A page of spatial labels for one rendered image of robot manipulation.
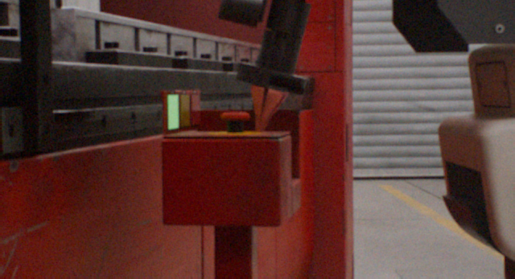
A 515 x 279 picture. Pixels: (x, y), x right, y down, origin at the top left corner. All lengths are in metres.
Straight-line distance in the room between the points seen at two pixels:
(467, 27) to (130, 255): 0.64
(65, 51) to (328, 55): 1.74
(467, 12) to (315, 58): 2.17
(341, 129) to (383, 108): 5.45
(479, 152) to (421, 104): 7.60
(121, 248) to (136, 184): 0.11
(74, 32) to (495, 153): 0.74
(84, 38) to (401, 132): 7.19
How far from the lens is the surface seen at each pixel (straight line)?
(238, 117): 1.28
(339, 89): 3.19
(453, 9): 1.05
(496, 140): 1.08
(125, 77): 1.41
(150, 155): 1.52
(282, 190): 1.26
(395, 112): 8.66
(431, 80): 8.71
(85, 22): 1.60
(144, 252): 1.50
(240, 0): 1.37
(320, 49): 3.20
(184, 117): 1.36
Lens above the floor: 0.84
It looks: 3 degrees down
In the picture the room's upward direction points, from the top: 1 degrees counter-clockwise
